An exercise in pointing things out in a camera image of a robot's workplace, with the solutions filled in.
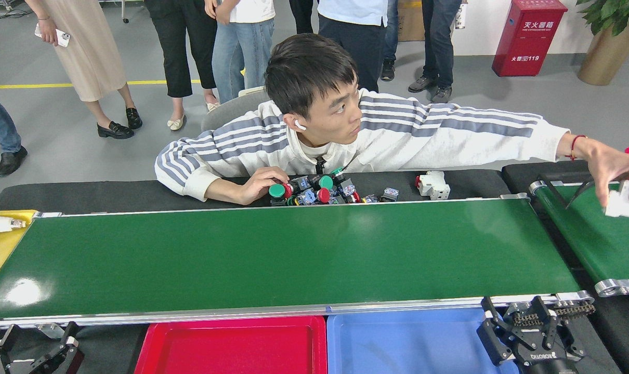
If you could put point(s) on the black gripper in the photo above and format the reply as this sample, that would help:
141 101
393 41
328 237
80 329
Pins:
546 363

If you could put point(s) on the white circuit breaker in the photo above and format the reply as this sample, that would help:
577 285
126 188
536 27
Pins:
624 208
433 186

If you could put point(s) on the narrow green conveyor belt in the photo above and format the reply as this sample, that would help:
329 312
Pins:
595 244

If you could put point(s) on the blue plastic tray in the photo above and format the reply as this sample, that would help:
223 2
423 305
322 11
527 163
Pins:
408 348

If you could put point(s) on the red plastic tray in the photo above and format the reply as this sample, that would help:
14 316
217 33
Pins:
231 348

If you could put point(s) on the wide green conveyor belt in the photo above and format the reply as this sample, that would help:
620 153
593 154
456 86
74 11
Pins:
293 254

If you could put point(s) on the person's left hand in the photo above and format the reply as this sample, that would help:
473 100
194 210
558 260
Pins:
616 166

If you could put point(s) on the person's right hand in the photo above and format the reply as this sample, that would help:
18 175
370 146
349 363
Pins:
262 184

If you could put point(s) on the seated person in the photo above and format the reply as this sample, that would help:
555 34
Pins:
397 140

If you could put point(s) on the grey chair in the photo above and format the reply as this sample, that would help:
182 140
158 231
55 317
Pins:
231 111

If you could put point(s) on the potted green plant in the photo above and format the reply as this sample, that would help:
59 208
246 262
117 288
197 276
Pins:
605 57

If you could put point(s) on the red fire extinguisher cabinet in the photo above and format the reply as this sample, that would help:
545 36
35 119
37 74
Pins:
527 41

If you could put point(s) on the white smartphone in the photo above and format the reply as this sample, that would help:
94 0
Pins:
62 37

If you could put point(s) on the white flask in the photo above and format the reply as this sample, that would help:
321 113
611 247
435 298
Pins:
460 15

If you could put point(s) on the brown cardboard box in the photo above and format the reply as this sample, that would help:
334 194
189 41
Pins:
410 23

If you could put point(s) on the blue grey switch contact block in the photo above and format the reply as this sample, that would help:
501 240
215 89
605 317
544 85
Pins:
390 195

